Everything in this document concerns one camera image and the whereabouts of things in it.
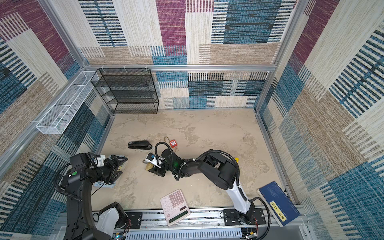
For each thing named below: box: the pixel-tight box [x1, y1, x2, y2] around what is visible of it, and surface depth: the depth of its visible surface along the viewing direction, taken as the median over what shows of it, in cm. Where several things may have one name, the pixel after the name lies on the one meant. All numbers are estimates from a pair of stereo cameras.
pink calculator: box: [160, 189, 191, 227], surface depth 77 cm
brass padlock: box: [145, 162, 154, 171], surface depth 89 cm
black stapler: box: [128, 140, 153, 150], surface depth 101 cm
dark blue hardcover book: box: [256, 180, 301, 227], surface depth 78 cm
